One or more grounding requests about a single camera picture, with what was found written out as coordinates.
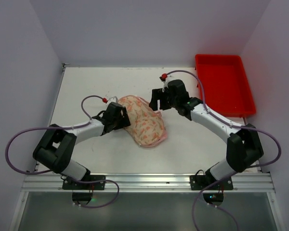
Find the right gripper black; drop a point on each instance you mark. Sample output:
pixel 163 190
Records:
pixel 160 96

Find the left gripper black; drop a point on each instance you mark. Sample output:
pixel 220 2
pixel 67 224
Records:
pixel 123 116

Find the floral mesh laundry bag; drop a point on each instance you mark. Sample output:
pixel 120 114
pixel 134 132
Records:
pixel 147 127

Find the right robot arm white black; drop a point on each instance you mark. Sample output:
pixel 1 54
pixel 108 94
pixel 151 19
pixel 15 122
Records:
pixel 243 146

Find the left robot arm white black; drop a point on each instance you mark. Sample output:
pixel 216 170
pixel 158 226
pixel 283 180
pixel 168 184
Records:
pixel 56 146

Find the red plastic tray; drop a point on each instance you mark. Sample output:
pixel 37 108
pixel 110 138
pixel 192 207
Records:
pixel 226 87

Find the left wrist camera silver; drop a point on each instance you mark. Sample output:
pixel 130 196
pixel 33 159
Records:
pixel 113 99

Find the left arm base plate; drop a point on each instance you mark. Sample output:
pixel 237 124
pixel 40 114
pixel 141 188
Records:
pixel 69 184

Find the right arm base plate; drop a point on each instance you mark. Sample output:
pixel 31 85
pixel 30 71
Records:
pixel 200 180

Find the aluminium front rail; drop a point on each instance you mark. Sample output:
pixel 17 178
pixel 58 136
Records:
pixel 154 183

